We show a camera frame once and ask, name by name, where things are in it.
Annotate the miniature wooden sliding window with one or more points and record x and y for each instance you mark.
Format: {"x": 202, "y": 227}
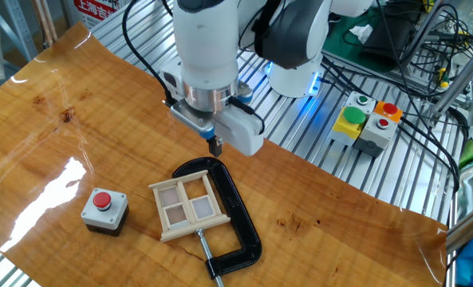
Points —
{"x": 176, "y": 214}

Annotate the wood grain vinyl mat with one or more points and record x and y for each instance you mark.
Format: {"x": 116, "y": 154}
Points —
{"x": 100, "y": 119}

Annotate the yellow box large green button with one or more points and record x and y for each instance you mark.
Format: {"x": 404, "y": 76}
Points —
{"x": 349, "y": 123}

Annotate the white box small green button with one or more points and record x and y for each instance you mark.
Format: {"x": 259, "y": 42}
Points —
{"x": 363, "y": 99}

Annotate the grey box red push button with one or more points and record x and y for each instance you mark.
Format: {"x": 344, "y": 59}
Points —
{"x": 114, "y": 211}

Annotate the aluminium profile bar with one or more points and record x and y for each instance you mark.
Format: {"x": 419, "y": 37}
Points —
{"x": 467, "y": 231}

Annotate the red white printed carton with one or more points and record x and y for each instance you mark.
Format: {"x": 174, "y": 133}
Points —
{"x": 96, "y": 10}

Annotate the aluminium profile post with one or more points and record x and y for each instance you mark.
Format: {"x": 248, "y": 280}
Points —
{"x": 459, "y": 81}

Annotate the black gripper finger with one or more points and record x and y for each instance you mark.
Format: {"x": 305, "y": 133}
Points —
{"x": 212, "y": 145}
{"x": 219, "y": 148}

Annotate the silver wrist mounting bracket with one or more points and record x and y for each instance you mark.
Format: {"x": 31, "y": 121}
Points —
{"x": 190, "y": 117}

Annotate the grey box small red button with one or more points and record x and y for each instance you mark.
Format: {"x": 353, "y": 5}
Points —
{"x": 379, "y": 135}

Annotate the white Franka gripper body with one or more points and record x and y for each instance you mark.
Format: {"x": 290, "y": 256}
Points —
{"x": 242, "y": 131}

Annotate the grey slotted shelf upright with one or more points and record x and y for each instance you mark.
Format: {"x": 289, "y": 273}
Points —
{"x": 20, "y": 28}

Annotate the crumpled white tissue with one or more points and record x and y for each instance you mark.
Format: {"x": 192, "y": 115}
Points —
{"x": 361, "y": 32}

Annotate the green table mat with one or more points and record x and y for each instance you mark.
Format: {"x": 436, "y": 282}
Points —
{"x": 336, "y": 49}

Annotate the grey metal stand tube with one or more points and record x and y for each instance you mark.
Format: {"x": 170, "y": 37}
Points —
{"x": 421, "y": 34}

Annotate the wooden sticks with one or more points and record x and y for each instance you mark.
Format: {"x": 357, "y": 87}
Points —
{"x": 44, "y": 24}

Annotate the yellow green screwdriver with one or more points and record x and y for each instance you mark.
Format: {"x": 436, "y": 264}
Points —
{"x": 443, "y": 79}

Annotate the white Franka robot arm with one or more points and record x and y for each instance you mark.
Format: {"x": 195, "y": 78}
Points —
{"x": 204, "y": 52}

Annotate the orange box red button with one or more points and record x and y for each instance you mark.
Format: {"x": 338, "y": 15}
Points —
{"x": 389, "y": 108}

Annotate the black metal C-clamp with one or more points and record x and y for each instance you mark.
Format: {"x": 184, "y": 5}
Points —
{"x": 236, "y": 207}

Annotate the black fabric bag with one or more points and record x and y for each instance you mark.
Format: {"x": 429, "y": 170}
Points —
{"x": 387, "y": 44}

